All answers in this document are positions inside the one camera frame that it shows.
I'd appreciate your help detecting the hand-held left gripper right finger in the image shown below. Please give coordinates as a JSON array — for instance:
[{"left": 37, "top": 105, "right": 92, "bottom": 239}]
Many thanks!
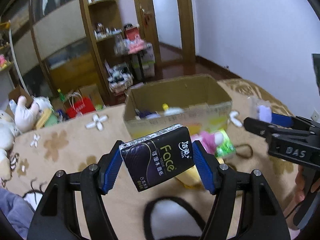
[{"left": 194, "top": 140, "right": 292, "bottom": 240}]

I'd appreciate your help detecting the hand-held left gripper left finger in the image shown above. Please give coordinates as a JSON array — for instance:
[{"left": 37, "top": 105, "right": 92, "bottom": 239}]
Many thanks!
[{"left": 26, "top": 140, "right": 124, "bottom": 240}]

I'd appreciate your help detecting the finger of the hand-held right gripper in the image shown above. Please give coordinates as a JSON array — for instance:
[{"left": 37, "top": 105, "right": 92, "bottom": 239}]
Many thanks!
[
  {"left": 244, "top": 117, "right": 278, "bottom": 137},
  {"left": 271, "top": 112, "right": 297, "bottom": 128}
]

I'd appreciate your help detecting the small white purple plush toy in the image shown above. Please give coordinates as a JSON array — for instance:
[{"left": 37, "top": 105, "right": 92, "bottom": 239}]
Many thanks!
[{"left": 257, "top": 104, "right": 273, "bottom": 123}]

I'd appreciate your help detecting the black tissue pack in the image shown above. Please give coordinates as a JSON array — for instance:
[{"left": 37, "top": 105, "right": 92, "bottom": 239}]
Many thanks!
[{"left": 119, "top": 124, "right": 195, "bottom": 193}]

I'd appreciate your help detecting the person's right forearm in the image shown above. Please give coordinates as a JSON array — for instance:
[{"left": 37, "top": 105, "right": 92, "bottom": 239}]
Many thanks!
[{"left": 285, "top": 200, "right": 304, "bottom": 234}]

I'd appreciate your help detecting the person's right hand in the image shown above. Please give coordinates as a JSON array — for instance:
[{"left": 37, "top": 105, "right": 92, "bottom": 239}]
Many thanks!
[{"left": 295, "top": 166, "right": 307, "bottom": 203}]

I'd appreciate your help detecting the yellow plush toy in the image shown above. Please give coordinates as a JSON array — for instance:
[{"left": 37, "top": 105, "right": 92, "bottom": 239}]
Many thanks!
[{"left": 175, "top": 156, "right": 224, "bottom": 189}]

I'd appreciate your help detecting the black hair band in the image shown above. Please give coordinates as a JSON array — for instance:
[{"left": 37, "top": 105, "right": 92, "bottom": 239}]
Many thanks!
[{"left": 234, "top": 144, "right": 253, "bottom": 159}]

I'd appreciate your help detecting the green tissue pack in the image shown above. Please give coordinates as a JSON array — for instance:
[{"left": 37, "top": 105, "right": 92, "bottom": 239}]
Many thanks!
[{"left": 214, "top": 129, "right": 237, "bottom": 158}]

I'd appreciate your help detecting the pink white plush toy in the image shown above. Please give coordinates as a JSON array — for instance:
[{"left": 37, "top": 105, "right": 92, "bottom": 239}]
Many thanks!
[{"left": 191, "top": 130, "right": 224, "bottom": 155}]

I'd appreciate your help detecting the white bottle with yellow cap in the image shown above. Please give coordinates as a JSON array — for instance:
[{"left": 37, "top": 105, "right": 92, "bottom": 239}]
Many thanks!
[{"left": 161, "top": 103, "right": 184, "bottom": 117}]

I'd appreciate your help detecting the red paper bag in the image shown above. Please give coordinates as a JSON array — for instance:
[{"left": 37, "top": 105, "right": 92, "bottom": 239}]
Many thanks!
[{"left": 65, "top": 93, "right": 97, "bottom": 119}]

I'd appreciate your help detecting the wicker basket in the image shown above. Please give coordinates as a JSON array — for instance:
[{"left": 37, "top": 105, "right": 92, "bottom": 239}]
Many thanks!
[{"left": 108, "top": 76, "right": 133, "bottom": 94}]

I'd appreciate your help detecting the white pink plush rabbit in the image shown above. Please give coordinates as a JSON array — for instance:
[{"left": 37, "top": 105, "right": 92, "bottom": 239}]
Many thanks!
[{"left": 14, "top": 96, "right": 42, "bottom": 133}]

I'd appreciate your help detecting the person's purple clothing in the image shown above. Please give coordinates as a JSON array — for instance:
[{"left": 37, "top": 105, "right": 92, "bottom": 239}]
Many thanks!
[{"left": 0, "top": 187, "right": 35, "bottom": 240}]

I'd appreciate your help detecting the cream plush bear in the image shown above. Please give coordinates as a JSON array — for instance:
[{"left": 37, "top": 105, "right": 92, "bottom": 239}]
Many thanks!
[{"left": 0, "top": 110, "right": 22, "bottom": 188}]

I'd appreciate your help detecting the small brown cardboard box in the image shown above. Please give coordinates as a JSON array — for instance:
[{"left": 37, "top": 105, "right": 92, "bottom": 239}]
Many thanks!
[{"left": 7, "top": 85, "right": 34, "bottom": 108}]

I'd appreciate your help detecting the wooden shelf cabinet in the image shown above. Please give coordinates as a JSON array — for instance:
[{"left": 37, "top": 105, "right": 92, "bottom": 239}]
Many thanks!
[{"left": 78, "top": 0, "right": 157, "bottom": 105}]

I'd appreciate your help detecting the wooden wardrobe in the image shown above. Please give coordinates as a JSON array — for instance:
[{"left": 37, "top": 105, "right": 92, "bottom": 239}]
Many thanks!
[{"left": 0, "top": 0, "right": 100, "bottom": 98}]

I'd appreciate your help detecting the wooden door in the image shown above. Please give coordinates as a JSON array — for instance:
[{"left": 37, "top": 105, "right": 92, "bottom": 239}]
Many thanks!
[{"left": 131, "top": 0, "right": 196, "bottom": 68}]

